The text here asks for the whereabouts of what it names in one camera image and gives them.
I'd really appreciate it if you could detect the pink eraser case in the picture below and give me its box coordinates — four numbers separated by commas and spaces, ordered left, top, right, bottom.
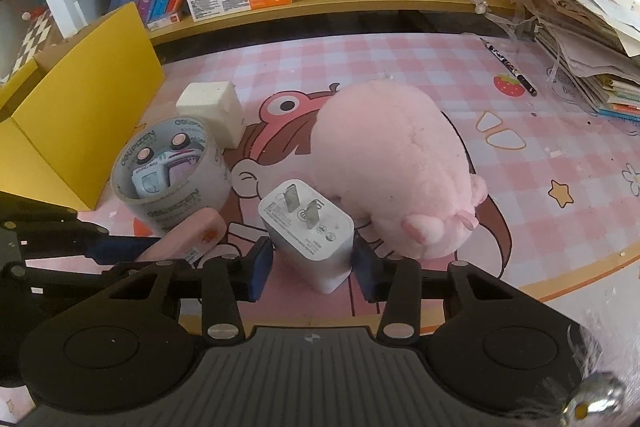
137, 207, 227, 265

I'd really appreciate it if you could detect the small toy car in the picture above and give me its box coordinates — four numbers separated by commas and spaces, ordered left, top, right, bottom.
131, 132, 204, 198

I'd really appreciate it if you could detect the white power adapter plug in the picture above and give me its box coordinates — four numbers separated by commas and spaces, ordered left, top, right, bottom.
258, 179, 355, 295

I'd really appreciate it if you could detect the clear tape roll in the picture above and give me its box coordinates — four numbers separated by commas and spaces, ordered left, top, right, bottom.
111, 116, 231, 235

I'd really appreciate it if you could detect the pink plush toy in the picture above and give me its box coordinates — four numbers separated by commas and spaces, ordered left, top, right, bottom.
310, 80, 488, 260

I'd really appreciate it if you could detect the white foam cube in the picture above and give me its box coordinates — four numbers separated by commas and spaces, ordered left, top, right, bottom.
176, 81, 246, 150

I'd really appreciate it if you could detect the yellow cardboard box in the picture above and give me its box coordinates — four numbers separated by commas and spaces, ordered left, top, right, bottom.
1, 3, 164, 211

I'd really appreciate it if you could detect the pink checkered desk mat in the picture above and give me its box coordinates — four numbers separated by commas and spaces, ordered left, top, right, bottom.
24, 31, 640, 333

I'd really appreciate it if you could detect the black patterned pen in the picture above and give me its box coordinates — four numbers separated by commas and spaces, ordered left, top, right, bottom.
480, 38, 538, 96

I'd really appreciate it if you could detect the small red white box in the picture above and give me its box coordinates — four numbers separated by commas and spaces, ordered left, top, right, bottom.
146, 12, 182, 31

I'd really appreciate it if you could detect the wooden shelf board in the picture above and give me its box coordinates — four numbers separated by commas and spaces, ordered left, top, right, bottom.
147, 0, 516, 47

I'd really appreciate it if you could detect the stack of papers and books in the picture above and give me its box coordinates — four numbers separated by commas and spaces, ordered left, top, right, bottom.
521, 0, 639, 124

